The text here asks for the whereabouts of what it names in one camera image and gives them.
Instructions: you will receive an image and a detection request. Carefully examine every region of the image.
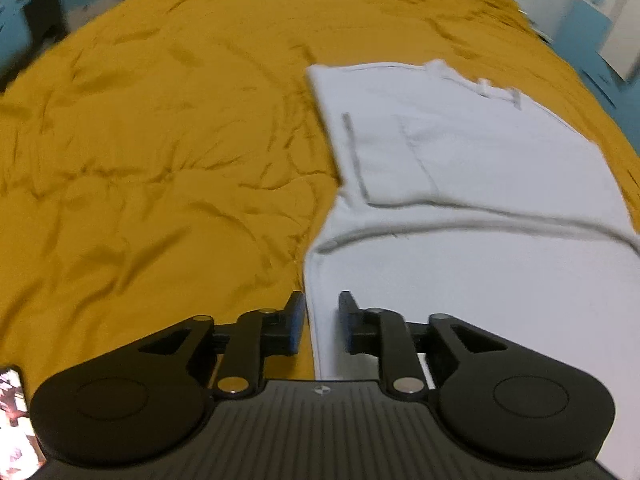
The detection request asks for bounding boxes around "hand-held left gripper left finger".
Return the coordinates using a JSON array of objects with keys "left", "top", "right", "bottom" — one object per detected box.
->
[{"left": 137, "top": 291, "right": 307, "bottom": 401}]

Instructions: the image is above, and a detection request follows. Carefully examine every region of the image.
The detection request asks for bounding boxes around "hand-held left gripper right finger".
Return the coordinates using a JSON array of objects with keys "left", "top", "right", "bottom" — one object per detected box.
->
[{"left": 338, "top": 291, "right": 508, "bottom": 401}]

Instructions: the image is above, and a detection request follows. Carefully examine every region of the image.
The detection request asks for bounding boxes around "white printed t-shirt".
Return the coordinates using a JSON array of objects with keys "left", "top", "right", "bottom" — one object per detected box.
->
[{"left": 302, "top": 59, "right": 640, "bottom": 480}]

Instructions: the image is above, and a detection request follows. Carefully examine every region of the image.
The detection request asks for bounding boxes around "mustard yellow blanket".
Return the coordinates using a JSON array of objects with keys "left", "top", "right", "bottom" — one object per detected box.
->
[{"left": 0, "top": 0, "right": 640, "bottom": 383}]

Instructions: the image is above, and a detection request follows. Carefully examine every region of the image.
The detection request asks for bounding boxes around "smartphone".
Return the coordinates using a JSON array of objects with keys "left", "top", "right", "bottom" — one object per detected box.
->
[{"left": 0, "top": 366, "right": 44, "bottom": 480}]

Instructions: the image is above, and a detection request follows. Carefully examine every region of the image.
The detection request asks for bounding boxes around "dark desk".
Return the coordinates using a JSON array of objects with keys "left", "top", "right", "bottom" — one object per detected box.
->
[{"left": 0, "top": 0, "right": 126, "bottom": 91}]

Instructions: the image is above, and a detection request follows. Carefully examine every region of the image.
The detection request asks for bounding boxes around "blue and white wardrobe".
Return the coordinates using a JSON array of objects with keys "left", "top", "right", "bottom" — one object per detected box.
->
[{"left": 520, "top": 0, "right": 640, "bottom": 96}]

